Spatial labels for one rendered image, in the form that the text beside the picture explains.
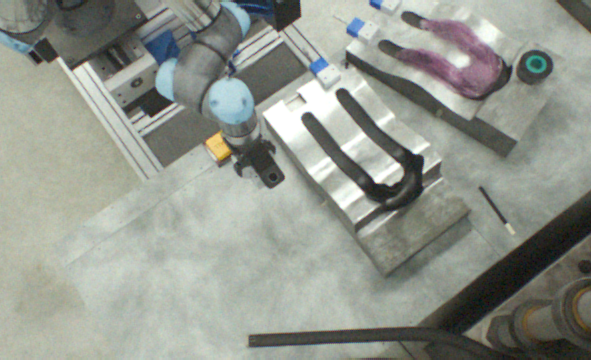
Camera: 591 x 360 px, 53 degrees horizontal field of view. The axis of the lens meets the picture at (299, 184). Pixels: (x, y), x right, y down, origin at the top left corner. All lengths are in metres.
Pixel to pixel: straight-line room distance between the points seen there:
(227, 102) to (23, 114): 1.84
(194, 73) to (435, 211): 0.67
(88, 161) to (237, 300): 1.30
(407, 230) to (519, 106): 0.41
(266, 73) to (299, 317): 1.17
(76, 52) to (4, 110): 1.36
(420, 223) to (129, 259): 0.72
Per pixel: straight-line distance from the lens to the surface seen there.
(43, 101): 2.80
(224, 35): 1.15
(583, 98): 1.73
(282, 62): 2.35
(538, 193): 1.59
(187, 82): 1.11
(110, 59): 1.60
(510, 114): 1.52
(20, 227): 2.63
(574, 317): 1.01
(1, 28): 1.34
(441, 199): 1.46
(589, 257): 1.60
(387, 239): 1.42
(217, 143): 1.54
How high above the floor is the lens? 2.23
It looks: 71 degrees down
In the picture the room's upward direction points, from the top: 10 degrees counter-clockwise
